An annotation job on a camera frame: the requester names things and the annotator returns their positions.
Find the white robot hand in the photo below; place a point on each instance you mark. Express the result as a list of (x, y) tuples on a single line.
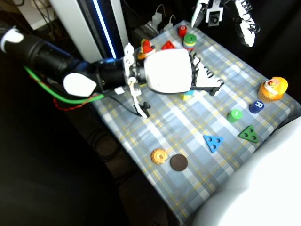
[(169, 70), (247, 30)]

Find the cyan letter cube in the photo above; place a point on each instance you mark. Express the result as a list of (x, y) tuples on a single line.
[(191, 93)]

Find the red triangle block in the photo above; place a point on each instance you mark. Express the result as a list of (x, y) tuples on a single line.
[(168, 46)]

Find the yellow cube block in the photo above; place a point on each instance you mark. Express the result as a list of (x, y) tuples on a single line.
[(187, 97)]

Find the toy cupcake with strawberry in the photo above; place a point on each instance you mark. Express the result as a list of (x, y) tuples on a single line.
[(146, 48)]

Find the red letter cylinder block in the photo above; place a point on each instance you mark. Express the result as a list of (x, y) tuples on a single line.
[(182, 31)]

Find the white power adapter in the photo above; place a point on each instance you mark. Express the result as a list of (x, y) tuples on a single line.
[(169, 25), (157, 18)]

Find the white power strip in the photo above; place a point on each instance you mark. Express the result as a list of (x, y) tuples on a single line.
[(152, 26)]

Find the blue plaid table cloth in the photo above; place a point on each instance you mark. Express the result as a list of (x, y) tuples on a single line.
[(183, 127)]

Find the toy cupcake with yellow topping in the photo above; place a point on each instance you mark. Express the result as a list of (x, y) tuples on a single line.
[(272, 90)]

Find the blue cylinder block letter R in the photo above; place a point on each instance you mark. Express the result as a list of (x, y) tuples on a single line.
[(256, 107)]

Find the green cylinder block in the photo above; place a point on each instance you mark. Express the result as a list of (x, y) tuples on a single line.
[(234, 115)]

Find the blue triangle block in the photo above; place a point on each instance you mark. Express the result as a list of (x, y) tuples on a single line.
[(213, 142)]

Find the yellow toy biscuit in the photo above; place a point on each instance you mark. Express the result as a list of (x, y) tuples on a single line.
[(156, 156)]

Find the brown chocolate toy cookie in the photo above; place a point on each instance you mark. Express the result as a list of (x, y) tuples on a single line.
[(179, 163)]

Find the white column with blue light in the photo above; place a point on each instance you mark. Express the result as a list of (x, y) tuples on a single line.
[(77, 28)]

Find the green triangle block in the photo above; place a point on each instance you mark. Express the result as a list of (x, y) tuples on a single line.
[(249, 136)]

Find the white robot body shell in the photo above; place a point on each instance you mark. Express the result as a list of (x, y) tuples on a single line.
[(258, 183)]

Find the white background box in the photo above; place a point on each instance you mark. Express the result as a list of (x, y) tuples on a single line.
[(35, 14)]

